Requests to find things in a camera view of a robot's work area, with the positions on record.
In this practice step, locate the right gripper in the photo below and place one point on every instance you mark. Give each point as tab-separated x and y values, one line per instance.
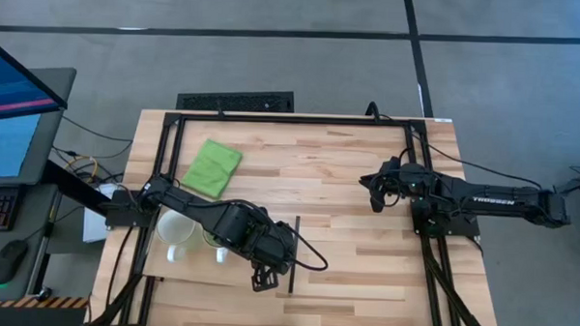
401	179

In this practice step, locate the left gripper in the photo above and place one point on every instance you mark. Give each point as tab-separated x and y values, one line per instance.
268	244

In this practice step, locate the small green mug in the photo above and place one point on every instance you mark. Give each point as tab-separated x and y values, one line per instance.
222	255

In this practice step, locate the large pale yellow mug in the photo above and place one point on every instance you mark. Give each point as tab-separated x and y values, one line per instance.
174	227

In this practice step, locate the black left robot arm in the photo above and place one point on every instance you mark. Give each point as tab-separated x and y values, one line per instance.
187	205

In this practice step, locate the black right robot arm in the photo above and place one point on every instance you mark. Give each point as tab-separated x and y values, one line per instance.
492	201

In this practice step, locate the green folded cloth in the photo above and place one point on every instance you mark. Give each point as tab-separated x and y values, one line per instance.
212	169

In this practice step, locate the black floor vent grille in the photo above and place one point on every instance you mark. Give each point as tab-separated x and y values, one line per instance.
234	102

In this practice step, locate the white box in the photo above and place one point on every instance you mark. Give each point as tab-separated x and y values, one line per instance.
94	219

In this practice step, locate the black support beam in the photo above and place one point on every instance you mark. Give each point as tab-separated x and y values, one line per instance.
71	187

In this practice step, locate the yellow black hazard tape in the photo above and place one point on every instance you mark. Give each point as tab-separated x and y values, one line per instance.
33	302

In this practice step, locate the grey side desk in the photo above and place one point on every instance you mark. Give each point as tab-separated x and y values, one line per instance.
39	222

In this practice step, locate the black computer mouse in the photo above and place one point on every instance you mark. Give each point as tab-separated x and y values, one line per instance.
8	262

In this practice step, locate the blue screen computer monitor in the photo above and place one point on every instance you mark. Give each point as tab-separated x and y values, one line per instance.
10	139

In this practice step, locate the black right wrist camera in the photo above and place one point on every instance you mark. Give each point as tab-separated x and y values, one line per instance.
376	205

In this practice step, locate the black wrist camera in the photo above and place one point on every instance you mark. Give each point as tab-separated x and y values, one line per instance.
376	205
283	263

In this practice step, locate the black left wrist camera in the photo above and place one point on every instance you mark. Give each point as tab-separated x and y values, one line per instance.
283	263

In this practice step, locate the wooden shelf black frame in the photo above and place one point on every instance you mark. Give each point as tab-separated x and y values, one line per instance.
194	271

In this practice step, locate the black aluminium table frame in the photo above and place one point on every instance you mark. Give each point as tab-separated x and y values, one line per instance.
296	119

